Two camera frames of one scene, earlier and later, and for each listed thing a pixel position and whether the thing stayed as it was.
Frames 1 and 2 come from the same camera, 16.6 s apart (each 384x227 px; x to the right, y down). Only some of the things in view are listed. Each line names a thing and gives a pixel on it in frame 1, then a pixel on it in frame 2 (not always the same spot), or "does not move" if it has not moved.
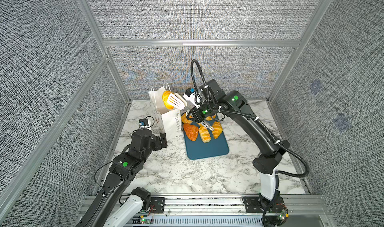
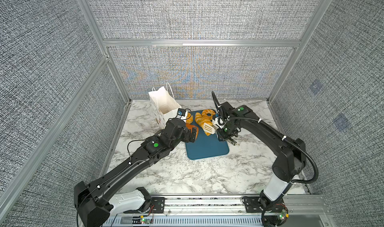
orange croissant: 191,131 does not move
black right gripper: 195,112 → 223,137
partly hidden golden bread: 217,129 → 201,122
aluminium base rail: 223,210 does not move
